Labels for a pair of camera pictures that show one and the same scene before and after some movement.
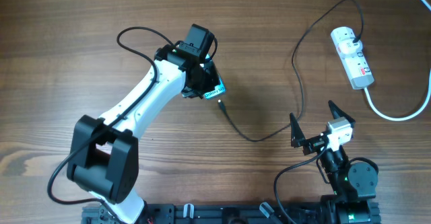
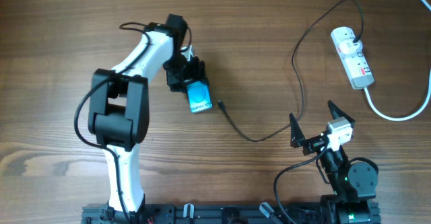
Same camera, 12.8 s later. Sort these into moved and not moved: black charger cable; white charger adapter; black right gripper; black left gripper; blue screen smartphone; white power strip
Moved: black left gripper; blue screen smartphone
Not moved: white charger adapter; black right gripper; white power strip; black charger cable
